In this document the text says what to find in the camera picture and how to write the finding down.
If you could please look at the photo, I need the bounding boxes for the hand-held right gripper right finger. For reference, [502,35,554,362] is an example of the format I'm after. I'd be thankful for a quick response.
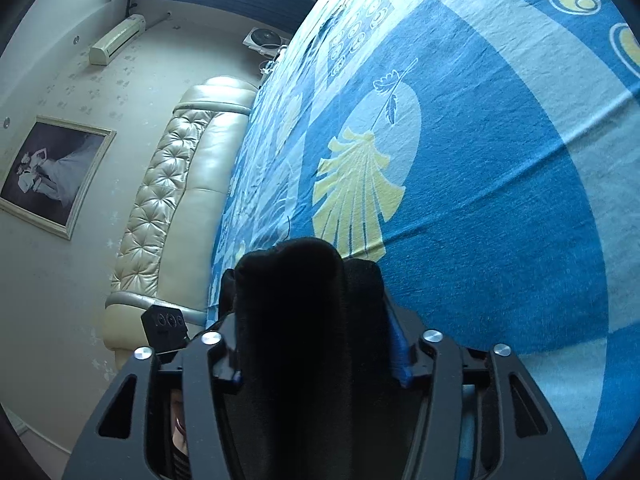
[381,292,586,480]

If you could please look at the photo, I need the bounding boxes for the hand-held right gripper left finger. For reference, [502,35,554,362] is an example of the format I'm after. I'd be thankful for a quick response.
[60,269,242,480]

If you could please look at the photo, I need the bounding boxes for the black pants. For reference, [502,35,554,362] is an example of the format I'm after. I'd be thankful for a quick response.
[220,237,431,480]

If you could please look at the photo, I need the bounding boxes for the cream tufted leather headboard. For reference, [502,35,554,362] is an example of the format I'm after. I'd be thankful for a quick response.
[102,76,261,371]

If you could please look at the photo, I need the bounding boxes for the blue patterned bed sheet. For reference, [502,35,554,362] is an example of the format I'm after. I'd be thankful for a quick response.
[205,0,640,480]

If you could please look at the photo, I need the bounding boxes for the small white square fan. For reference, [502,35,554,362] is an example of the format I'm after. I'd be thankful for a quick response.
[243,25,291,54]

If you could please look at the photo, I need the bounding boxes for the framed wall picture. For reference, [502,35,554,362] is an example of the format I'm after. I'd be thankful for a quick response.
[0,115,117,241]

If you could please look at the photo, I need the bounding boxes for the white wall air conditioner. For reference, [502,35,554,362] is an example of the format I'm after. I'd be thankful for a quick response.
[89,14,147,66]

